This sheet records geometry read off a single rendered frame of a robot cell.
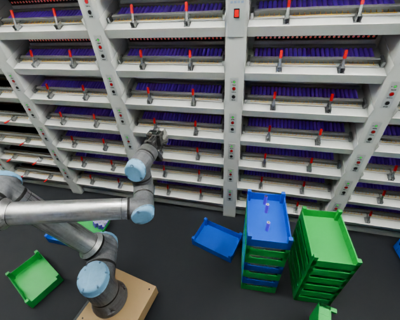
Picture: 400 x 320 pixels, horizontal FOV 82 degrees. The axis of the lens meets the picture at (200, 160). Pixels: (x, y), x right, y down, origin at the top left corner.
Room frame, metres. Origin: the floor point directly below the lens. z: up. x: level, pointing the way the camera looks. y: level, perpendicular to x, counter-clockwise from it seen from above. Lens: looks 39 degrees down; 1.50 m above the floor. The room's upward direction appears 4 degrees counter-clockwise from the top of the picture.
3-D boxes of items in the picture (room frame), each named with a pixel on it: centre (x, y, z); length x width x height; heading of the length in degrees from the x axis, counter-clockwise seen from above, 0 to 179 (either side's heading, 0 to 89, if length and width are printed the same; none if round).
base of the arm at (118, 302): (0.54, 0.55, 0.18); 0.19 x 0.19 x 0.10
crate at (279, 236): (0.72, -0.32, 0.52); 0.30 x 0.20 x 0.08; 168
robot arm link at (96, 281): (0.55, 0.56, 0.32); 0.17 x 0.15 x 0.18; 9
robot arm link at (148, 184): (0.76, 0.27, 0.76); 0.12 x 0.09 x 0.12; 9
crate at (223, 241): (0.92, -0.08, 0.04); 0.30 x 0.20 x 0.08; 58
